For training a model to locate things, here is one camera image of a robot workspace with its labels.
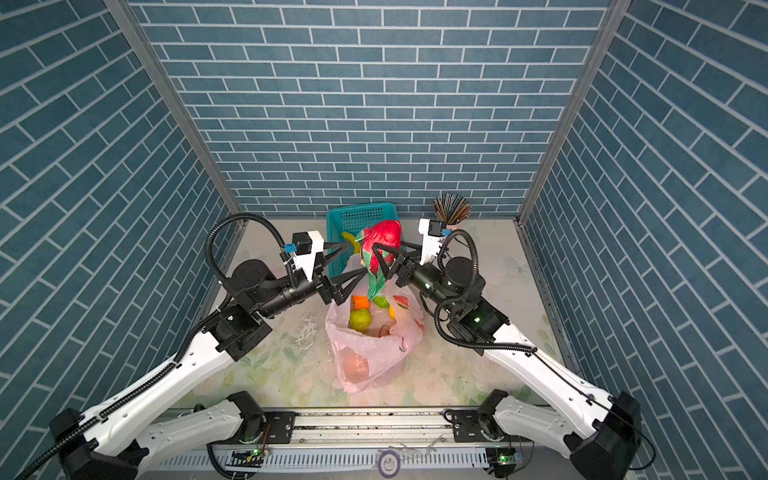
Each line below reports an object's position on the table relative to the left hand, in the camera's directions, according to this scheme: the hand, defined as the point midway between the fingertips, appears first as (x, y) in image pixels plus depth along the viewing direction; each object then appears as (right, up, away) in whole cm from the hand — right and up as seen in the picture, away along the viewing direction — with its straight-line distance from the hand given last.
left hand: (356, 259), depth 60 cm
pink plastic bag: (+3, -20, +11) cm, 23 cm away
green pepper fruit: (-3, -19, +27) cm, 33 cm away
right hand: (+4, +3, +2) cm, 6 cm away
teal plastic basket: (-9, +13, +55) cm, 57 cm away
